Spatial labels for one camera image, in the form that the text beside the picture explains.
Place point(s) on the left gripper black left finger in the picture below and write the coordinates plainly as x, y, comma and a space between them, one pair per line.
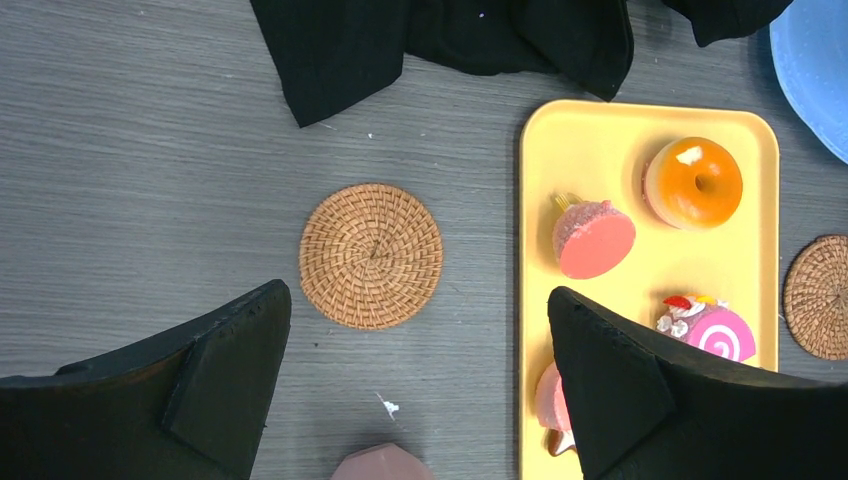
190, 402

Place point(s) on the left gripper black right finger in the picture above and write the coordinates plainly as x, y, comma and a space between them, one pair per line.
646, 406

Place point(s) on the pink cube cake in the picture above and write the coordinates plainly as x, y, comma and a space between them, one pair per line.
707, 323

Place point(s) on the orange donut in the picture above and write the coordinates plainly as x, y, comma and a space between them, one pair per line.
693, 183

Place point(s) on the blue three-tier cake stand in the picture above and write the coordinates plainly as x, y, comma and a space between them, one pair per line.
809, 50

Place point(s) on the pink swirl roll cake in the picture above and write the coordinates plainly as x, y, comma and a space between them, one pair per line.
550, 406

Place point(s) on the brown star cookie left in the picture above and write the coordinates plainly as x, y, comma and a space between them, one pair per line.
559, 441

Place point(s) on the red round cake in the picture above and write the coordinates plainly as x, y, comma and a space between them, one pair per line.
590, 237

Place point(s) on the pink mug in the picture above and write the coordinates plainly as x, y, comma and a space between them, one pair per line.
387, 461

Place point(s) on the right woven coaster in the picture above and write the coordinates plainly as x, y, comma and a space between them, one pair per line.
815, 298

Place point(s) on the woven coaster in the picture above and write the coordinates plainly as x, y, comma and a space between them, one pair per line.
815, 298
370, 256

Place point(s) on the left woven coaster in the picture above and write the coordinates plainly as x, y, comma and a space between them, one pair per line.
370, 256

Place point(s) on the yellow tray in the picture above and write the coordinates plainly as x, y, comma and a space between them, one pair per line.
598, 151

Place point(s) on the black cloth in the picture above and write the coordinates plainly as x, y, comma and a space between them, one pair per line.
330, 55

